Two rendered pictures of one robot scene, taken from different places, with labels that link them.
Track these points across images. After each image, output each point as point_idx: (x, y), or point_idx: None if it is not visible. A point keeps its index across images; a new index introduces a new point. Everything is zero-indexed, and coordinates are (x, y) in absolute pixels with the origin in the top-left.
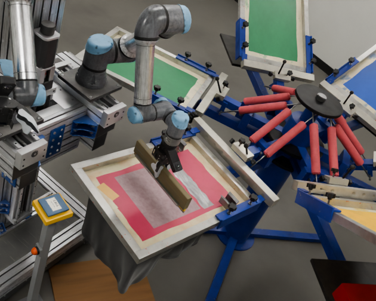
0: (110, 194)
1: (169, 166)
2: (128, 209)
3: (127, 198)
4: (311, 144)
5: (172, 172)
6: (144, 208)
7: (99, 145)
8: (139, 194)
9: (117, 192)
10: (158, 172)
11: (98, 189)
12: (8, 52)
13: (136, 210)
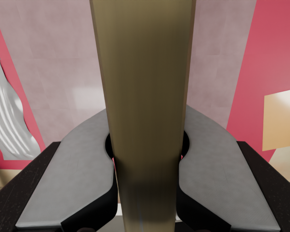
0: (285, 109)
1: (68, 165)
2: (289, 29)
3: (249, 77)
4: None
5: (27, 115)
6: (227, 6)
7: (181, 227)
8: (198, 75)
9: (254, 111)
10: (219, 137)
11: None
12: None
13: (268, 9)
